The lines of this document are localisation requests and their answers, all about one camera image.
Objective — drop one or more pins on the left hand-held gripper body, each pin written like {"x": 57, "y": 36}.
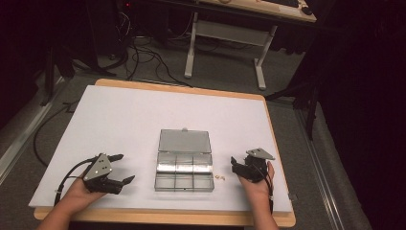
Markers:
{"x": 97, "y": 169}

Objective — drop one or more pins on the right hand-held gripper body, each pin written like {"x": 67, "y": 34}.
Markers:
{"x": 255, "y": 166}

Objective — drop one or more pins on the person's right hand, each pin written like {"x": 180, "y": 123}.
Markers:
{"x": 257, "y": 189}

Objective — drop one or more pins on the person's left hand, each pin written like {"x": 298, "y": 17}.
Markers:
{"x": 78, "y": 195}

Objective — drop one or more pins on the white table mat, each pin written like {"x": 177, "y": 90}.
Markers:
{"x": 127, "y": 121}

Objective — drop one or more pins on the clear plastic compartment box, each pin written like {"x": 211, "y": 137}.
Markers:
{"x": 184, "y": 159}

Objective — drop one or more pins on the black metal stand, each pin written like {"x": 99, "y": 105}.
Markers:
{"x": 312, "y": 108}
{"x": 49, "y": 76}

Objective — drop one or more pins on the black equipment cabinet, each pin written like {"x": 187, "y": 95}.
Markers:
{"x": 105, "y": 32}

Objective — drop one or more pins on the white-legged wooden desk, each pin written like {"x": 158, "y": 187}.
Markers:
{"x": 230, "y": 32}

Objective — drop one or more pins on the black computer mouse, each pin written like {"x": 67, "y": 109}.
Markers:
{"x": 307, "y": 11}

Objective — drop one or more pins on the black keyboard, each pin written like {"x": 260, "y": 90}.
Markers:
{"x": 284, "y": 2}

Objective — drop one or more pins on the small metal table bracket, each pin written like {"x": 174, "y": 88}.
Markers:
{"x": 292, "y": 196}

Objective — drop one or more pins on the metal floor rail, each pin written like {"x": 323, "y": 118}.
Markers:
{"x": 19, "y": 143}
{"x": 319, "y": 179}

